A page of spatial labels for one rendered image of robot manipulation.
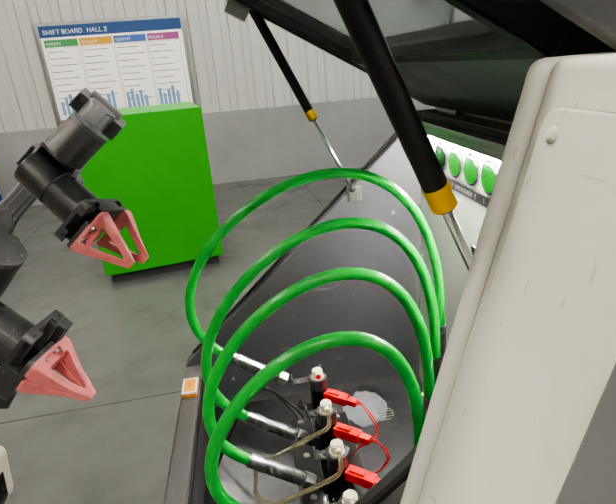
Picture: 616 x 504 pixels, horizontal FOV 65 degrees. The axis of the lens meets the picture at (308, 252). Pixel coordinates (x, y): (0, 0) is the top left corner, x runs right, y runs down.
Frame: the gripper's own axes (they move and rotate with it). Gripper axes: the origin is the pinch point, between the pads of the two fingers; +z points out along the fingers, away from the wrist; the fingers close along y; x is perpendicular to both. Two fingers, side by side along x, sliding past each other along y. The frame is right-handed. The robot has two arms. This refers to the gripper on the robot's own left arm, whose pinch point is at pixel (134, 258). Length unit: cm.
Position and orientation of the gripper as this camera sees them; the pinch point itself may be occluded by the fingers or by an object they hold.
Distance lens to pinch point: 74.0
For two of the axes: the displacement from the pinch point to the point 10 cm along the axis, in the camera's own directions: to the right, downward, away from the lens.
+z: 7.3, 6.8, 0.4
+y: 0.6, -1.2, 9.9
